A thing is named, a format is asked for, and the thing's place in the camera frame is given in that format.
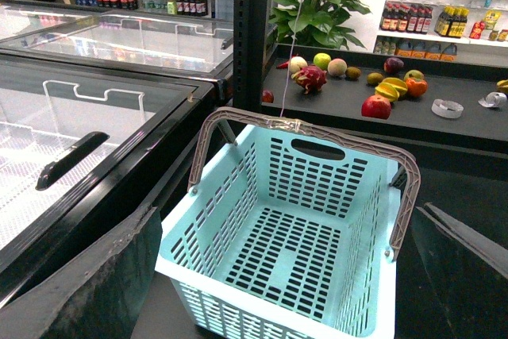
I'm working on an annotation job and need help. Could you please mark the light blue plastic basket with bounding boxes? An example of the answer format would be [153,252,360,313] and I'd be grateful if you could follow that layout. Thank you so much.
[156,125,400,338]

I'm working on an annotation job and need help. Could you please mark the yellow mango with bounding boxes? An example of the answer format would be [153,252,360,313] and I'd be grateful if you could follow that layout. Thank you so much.
[496,79,508,94]

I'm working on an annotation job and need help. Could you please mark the green red mango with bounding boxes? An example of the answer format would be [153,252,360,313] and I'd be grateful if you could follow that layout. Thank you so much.
[404,69,425,81]

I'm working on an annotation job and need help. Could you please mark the small red fruit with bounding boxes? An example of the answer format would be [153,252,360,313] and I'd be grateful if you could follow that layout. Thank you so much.
[262,90,274,103]

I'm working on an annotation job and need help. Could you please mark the red chili pepper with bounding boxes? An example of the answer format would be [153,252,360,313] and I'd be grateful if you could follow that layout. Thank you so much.
[276,60,291,69]

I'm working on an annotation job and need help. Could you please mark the pink dragon fruit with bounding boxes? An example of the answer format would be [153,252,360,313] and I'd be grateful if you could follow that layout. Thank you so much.
[291,65,327,94]

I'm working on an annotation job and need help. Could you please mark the white onion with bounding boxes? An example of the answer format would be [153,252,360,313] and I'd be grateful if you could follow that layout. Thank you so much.
[288,56,308,75]

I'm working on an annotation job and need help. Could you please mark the rear glass chest freezer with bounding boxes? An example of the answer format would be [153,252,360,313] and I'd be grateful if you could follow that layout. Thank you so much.
[1,1,233,102]

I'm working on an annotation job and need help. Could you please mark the glass chest freezer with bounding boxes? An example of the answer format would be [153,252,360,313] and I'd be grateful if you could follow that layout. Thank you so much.
[1,1,233,102]
[1,54,214,306]

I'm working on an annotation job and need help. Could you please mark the green apple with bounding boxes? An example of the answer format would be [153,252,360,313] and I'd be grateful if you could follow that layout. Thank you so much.
[313,52,332,71]

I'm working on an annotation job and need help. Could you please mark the peach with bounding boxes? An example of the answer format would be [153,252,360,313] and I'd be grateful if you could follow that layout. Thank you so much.
[327,58,348,77]

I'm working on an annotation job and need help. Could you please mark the brown kiwi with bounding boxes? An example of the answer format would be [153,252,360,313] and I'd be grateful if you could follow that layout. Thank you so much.
[345,67,361,81]

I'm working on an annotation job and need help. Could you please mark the red apple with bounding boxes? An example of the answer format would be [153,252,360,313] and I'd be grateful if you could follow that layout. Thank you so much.
[361,94,391,120]

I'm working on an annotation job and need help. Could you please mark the green kiwi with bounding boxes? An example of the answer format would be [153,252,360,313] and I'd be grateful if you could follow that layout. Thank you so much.
[366,72,384,86]

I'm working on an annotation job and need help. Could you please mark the yellow star fruit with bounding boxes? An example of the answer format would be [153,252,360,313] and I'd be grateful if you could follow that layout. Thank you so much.
[375,78,408,102]

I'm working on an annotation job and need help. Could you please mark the green potted plant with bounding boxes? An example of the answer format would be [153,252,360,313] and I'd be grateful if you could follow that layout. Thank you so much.
[269,0,371,49]

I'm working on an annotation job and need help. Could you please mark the dark purple plum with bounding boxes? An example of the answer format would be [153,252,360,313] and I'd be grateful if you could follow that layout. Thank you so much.
[383,57,404,74]

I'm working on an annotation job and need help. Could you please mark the glass top chest freezer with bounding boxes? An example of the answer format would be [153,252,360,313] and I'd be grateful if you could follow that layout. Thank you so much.
[1,54,214,306]

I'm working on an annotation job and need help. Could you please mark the white tape roll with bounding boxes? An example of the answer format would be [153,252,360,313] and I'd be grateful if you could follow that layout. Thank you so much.
[431,99,464,119]

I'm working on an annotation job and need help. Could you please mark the thin hanging string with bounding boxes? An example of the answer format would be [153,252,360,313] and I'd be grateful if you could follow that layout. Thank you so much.
[279,0,310,119]

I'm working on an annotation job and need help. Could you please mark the black metal shelf post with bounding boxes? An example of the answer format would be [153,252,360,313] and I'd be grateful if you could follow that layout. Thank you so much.
[233,0,271,112]

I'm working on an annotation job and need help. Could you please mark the black freezer lid handle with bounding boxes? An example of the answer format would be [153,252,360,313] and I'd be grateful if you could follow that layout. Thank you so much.
[35,131,110,191]

